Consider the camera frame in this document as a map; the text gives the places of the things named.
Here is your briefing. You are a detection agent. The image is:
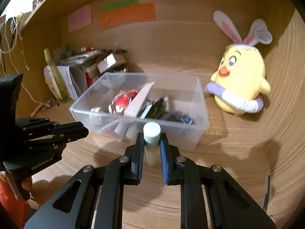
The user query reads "white round jar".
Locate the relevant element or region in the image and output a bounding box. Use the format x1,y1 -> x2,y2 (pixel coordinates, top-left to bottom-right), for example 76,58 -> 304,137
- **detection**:
89,106 -> 102,125

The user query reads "white green lip tube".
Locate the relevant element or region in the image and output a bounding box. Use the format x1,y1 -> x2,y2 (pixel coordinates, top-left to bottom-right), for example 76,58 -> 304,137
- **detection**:
143,122 -> 161,166

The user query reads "pink cosmetic tube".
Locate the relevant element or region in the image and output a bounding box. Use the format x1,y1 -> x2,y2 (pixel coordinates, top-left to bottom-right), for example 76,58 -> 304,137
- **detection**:
114,82 -> 154,137

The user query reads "small blue black packet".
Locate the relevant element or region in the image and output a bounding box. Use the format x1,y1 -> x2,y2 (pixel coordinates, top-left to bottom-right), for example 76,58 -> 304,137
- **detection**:
179,115 -> 194,125

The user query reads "red foil pouch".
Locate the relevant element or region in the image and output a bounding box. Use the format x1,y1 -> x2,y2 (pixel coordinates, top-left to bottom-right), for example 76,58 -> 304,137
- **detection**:
108,90 -> 137,115

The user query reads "dark green glass bottle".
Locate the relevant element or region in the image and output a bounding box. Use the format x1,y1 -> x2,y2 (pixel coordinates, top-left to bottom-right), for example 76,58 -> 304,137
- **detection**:
139,98 -> 165,119

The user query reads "person's left hand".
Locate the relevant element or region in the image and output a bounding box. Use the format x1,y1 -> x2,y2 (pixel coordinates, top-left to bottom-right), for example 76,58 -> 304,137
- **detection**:
0,170 -> 34,192

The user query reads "tall green spray bottle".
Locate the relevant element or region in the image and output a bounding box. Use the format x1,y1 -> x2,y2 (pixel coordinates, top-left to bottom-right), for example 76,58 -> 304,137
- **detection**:
44,48 -> 70,103

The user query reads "clear plastic storage bin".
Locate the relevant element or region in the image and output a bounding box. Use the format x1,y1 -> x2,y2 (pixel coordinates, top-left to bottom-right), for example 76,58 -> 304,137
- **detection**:
69,73 -> 209,150

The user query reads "white paper boxes stack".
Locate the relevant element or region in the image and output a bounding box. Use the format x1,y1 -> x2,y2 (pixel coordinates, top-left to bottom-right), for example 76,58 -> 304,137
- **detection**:
44,66 -> 87,101

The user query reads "red white marker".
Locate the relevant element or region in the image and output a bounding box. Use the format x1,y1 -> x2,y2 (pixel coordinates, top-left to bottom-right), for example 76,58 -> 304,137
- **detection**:
81,47 -> 95,52

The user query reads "small pink white box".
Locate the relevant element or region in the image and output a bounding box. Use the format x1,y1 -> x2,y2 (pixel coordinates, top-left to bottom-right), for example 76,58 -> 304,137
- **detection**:
97,53 -> 126,74

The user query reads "yellow chick plush toy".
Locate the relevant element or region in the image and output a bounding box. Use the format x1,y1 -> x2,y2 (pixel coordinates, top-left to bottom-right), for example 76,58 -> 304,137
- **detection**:
205,10 -> 272,115

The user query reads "pink sticky note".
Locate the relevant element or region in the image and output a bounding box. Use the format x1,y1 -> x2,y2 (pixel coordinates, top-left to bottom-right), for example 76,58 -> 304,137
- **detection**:
68,4 -> 92,32

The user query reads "green sticky note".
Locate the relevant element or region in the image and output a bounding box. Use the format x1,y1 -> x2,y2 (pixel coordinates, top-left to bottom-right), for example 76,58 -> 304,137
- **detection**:
100,0 -> 139,12

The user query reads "white charging cable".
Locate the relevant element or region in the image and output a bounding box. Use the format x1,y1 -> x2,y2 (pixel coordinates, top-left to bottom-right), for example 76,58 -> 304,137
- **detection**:
0,16 -> 52,108

